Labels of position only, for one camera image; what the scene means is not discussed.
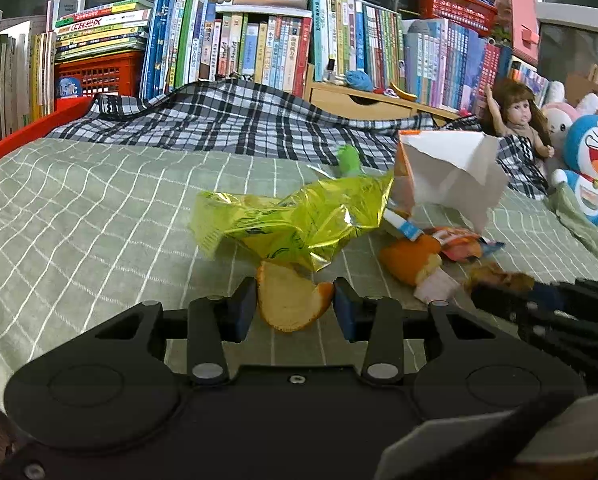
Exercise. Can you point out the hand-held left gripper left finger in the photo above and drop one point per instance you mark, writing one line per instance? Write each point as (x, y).
(241, 310)

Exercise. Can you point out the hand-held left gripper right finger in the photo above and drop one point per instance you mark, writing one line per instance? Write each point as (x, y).
(346, 310)

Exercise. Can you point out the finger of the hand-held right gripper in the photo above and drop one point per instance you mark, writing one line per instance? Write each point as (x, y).
(509, 310)
(589, 295)

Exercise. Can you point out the large pale orange peel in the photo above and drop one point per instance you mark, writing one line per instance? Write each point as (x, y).
(289, 305)

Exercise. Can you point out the small orange peel piece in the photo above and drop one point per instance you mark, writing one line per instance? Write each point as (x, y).
(409, 260)

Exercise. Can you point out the yellow-green foil bag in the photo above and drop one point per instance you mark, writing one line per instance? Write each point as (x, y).
(289, 220)

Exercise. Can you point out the white paper bag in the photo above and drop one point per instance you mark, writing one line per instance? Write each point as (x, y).
(454, 175)

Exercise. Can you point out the green plastic bag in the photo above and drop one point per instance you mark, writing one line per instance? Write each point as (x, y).
(351, 160)

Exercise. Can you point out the row of colourful upright books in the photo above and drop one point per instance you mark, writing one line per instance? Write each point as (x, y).
(239, 50)

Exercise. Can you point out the long row of upright books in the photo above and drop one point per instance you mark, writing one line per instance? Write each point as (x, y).
(429, 60)

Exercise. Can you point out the stack of flat books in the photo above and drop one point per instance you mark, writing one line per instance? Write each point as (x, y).
(104, 30)

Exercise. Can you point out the row of large leaning books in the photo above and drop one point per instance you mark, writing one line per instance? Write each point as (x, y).
(14, 80)

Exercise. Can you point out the pinkish brown paper wrapper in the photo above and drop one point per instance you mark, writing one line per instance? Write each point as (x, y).
(436, 285)

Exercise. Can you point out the orange red snack packet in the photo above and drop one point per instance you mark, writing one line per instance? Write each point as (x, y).
(459, 245)

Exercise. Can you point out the small white blue tube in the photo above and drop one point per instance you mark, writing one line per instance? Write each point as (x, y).
(404, 225)

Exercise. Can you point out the blue cat plush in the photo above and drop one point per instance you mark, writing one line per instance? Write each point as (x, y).
(589, 160)

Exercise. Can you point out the pink rabbit plush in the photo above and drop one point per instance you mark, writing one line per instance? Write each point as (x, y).
(559, 120)

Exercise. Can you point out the black white plaid blanket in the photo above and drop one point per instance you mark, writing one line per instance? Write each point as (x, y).
(239, 120)

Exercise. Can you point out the grey checked bedsheet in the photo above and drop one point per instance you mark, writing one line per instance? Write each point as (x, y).
(79, 210)

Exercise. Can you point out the brown-haired doll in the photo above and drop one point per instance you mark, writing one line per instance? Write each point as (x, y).
(516, 110)

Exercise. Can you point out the wooden drawer box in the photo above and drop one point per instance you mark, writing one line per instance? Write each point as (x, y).
(349, 100)

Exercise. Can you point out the red yellow curved toy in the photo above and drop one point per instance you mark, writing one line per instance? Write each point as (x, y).
(403, 91)

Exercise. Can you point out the blue yarn ball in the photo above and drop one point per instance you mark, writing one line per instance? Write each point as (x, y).
(359, 79)

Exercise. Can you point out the small glass bottle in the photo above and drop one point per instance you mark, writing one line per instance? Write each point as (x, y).
(331, 71)

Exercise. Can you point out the red plastic crate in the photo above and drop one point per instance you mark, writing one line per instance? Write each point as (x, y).
(104, 72)
(459, 10)

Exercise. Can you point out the blue picture tin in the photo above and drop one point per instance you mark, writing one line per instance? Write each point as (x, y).
(69, 87)

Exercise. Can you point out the pink box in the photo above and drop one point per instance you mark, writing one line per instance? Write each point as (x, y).
(516, 15)

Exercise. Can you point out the red bed rail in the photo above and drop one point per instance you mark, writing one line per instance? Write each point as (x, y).
(9, 147)

